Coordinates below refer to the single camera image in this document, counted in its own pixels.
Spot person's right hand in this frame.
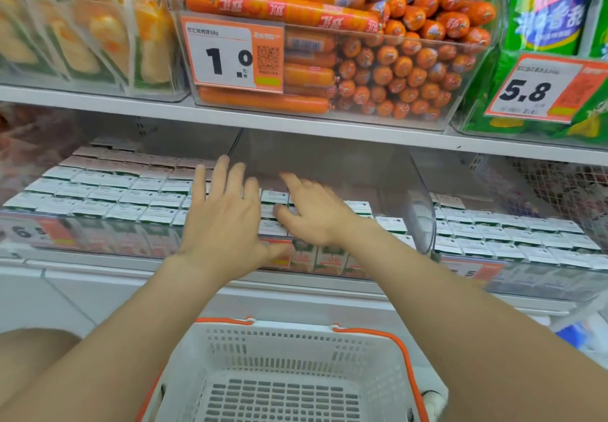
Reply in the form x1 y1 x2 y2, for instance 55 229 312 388
273 172 363 248

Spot orange white price tag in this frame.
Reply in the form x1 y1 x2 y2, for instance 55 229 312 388
439 259 507 287
0 217 79 250
484 52 608 125
263 238 293 271
179 16 286 95

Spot stack of orange sausages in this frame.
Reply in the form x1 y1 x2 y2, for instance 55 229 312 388
185 0 497 122

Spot person's right white shoe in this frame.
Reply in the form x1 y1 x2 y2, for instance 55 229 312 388
420 390 450 422

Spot white shopping basket orange handles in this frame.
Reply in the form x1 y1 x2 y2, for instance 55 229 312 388
136 317 431 422

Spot person's right forearm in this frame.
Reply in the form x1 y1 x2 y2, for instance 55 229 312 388
339 222 608 422

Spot stack of pink snack packets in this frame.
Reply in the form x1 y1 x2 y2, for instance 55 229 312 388
0 103 82 199

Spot blue panel wire basket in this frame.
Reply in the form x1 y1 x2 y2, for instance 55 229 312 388
550 302 608 359

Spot clear plastic shelf bin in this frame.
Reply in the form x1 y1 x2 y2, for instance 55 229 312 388
163 0 507 131
408 146 608 302
448 0 608 150
0 108 243 262
0 0 192 103
227 128 438 281

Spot person's left hand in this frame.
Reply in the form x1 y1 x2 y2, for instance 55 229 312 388
174 154 291 285

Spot bin of juice cartons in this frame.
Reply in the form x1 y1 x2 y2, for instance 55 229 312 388
429 192 608 300
258 188 418 279
0 135 219 259

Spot person's left leg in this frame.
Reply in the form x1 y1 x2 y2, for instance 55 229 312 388
0 328 82 404

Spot person's left forearm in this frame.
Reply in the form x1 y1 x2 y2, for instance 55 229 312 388
0 255 229 422

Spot stack of green packets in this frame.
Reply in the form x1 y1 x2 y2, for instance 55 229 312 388
460 0 608 145

